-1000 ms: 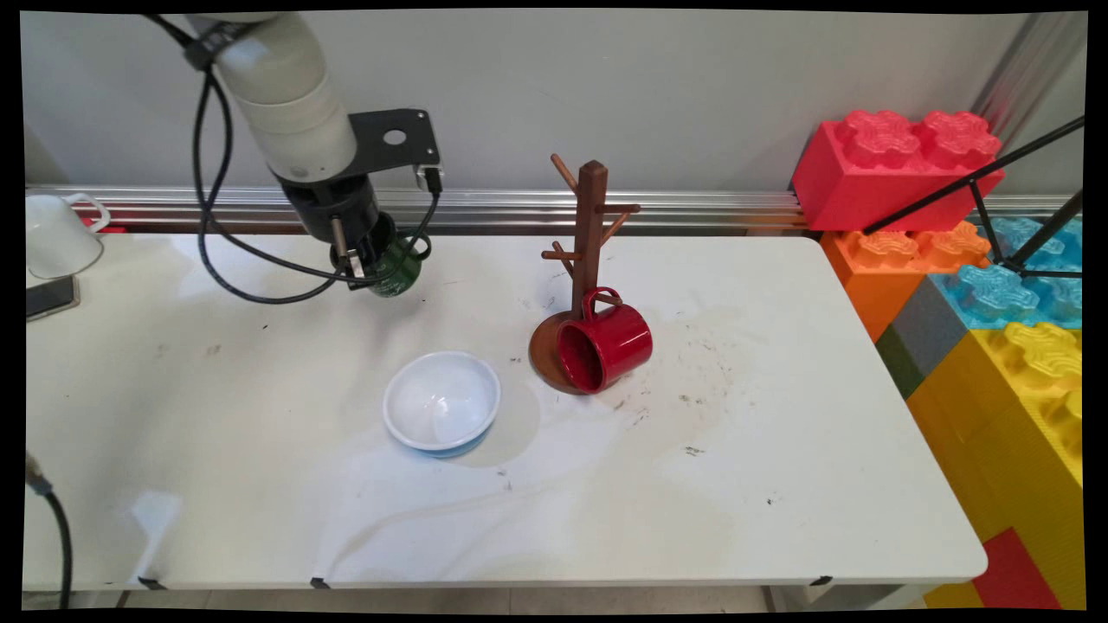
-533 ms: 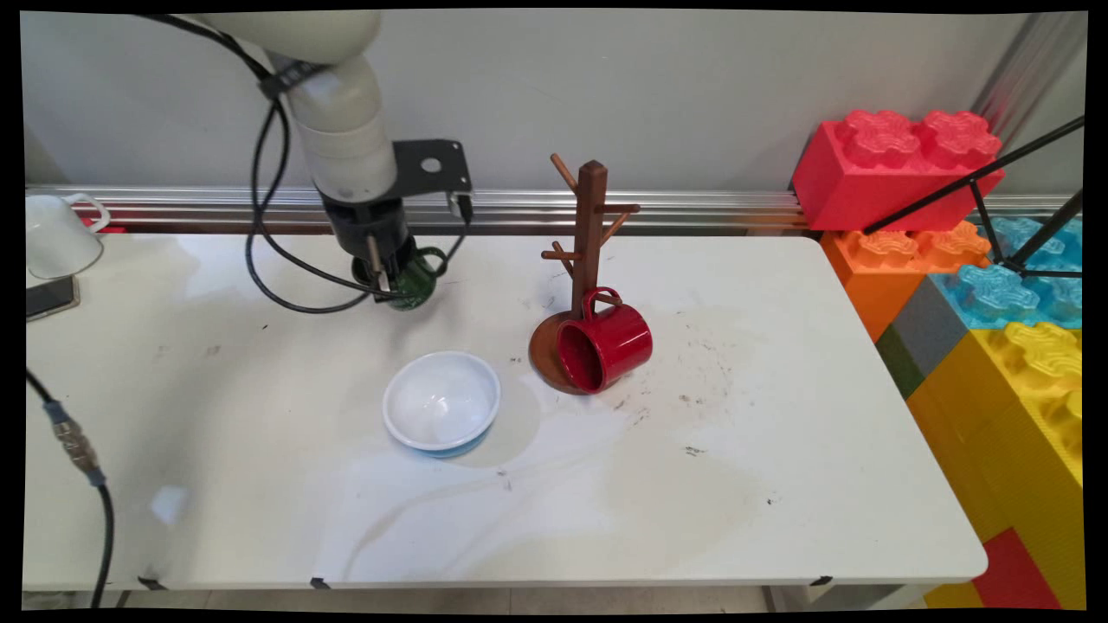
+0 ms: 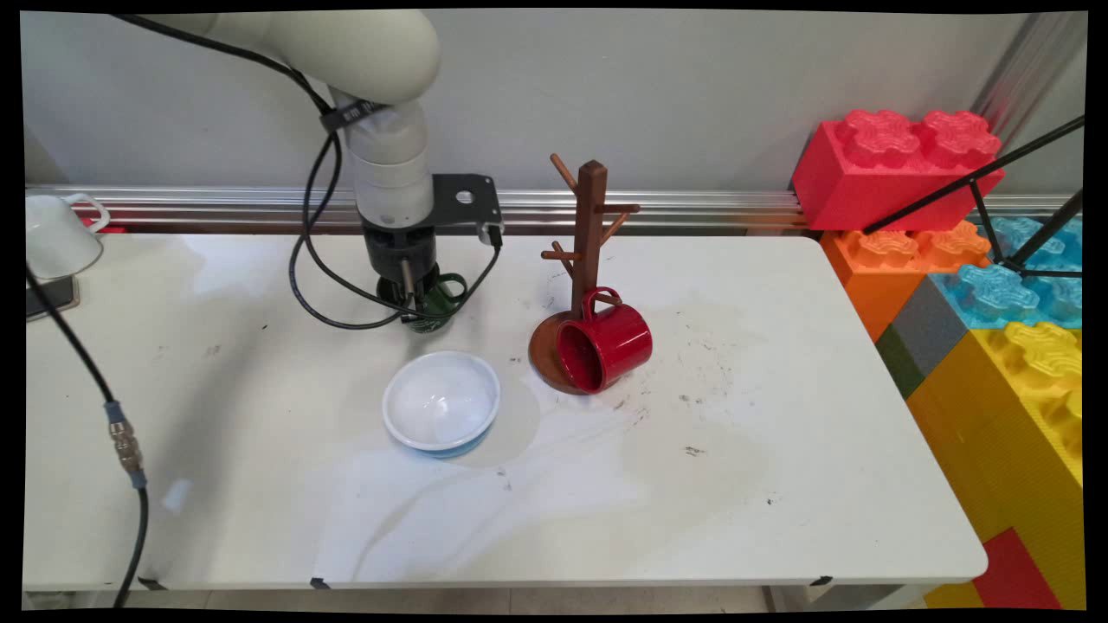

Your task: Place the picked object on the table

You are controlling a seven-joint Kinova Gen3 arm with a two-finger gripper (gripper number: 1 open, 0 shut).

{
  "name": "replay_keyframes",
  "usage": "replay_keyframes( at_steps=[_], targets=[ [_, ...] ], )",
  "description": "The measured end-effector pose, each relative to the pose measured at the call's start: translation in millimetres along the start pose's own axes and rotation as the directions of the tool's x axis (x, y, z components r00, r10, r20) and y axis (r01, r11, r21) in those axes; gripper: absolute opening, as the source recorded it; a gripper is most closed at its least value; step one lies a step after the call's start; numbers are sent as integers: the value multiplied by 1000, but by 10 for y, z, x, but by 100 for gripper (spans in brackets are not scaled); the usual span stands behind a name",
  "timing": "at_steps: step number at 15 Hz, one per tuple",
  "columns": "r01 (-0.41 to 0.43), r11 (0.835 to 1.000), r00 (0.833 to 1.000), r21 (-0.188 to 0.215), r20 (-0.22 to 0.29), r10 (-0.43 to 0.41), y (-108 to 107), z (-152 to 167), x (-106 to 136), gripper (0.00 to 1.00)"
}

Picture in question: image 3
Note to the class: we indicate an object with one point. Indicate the green enamel mug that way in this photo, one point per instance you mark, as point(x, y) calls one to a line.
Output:
point(452, 290)

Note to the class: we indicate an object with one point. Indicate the white ceramic mug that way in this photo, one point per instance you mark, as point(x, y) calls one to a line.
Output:
point(56, 234)

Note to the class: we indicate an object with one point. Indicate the giant grey building block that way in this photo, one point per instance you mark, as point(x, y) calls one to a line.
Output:
point(930, 329)

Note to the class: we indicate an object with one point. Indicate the red enamel mug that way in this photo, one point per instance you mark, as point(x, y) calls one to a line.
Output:
point(619, 342)

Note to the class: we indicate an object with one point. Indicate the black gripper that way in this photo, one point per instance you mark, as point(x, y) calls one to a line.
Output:
point(389, 251)

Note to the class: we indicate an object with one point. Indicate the giant blue building block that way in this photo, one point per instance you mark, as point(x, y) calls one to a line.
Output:
point(995, 298)

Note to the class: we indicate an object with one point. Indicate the giant orange building block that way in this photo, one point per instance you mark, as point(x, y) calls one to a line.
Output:
point(883, 268)

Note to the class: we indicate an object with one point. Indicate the giant dark green building block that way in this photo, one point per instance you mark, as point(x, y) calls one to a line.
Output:
point(898, 363)

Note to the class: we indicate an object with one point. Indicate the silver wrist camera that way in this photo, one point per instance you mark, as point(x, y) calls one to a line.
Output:
point(492, 232)

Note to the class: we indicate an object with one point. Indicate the dark smartphone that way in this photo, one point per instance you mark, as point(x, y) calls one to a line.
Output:
point(54, 296)

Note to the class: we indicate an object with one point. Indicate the giant yellow building block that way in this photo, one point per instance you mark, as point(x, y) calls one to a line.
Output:
point(1013, 415)

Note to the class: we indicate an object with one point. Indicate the brown wooden mug tree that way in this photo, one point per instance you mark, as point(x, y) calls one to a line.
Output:
point(590, 225)

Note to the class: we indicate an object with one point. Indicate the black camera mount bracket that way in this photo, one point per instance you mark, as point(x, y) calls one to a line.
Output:
point(463, 203)

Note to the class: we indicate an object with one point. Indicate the black tripod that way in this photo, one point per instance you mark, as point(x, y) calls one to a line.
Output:
point(987, 177)

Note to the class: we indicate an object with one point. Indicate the small red object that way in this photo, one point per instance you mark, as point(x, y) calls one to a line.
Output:
point(108, 228)

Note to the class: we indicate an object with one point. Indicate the aluminium rail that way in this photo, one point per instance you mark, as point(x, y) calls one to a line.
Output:
point(216, 208)

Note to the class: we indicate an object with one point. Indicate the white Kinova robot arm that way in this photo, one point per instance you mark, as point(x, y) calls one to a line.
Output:
point(381, 61)

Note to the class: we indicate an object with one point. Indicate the flat red building block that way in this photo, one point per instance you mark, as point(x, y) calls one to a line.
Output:
point(1017, 575)

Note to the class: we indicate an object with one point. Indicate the white bowl blue outside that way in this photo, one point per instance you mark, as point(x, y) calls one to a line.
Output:
point(437, 402)

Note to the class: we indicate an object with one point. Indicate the giant red building block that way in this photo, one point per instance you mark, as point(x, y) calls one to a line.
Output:
point(866, 182)

